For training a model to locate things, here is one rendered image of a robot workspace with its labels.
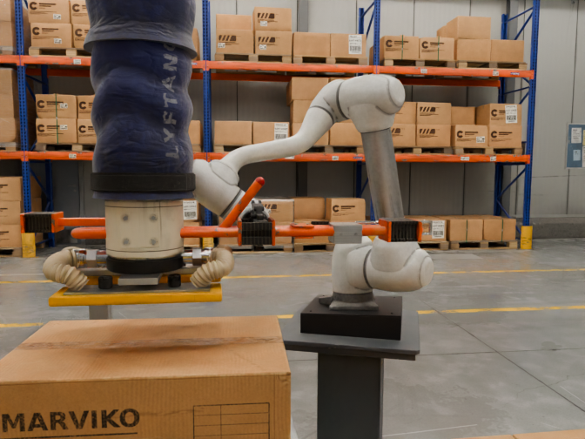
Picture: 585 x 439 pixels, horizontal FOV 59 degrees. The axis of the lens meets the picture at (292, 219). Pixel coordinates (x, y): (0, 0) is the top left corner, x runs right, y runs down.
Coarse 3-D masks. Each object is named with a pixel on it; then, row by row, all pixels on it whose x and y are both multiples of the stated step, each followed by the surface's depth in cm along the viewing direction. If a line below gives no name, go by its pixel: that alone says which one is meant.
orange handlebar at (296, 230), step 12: (84, 228) 116; (96, 228) 117; (192, 228) 116; (204, 228) 117; (216, 228) 117; (228, 228) 117; (276, 228) 119; (288, 228) 119; (300, 228) 120; (312, 228) 120; (324, 228) 120; (372, 228) 122; (384, 228) 122
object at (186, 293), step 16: (64, 288) 109; (96, 288) 107; (112, 288) 107; (128, 288) 107; (144, 288) 107; (160, 288) 107; (176, 288) 108; (192, 288) 108; (208, 288) 108; (64, 304) 102; (80, 304) 102; (96, 304) 103; (112, 304) 103; (128, 304) 104
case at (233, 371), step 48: (48, 336) 122; (96, 336) 123; (144, 336) 123; (192, 336) 123; (240, 336) 123; (0, 384) 96; (48, 384) 97; (96, 384) 98; (144, 384) 99; (192, 384) 100; (240, 384) 101; (288, 384) 102; (0, 432) 97; (48, 432) 98; (96, 432) 99; (144, 432) 100; (192, 432) 101; (240, 432) 102; (288, 432) 103
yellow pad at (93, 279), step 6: (84, 276) 122; (90, 276) 122; (96, 276) 122; (114, 276) 122; (162, 276) 123; (186, 276) 124; (90, 282) 121; (96, 282) 121; (114, 282) 122; (162, 282) 123
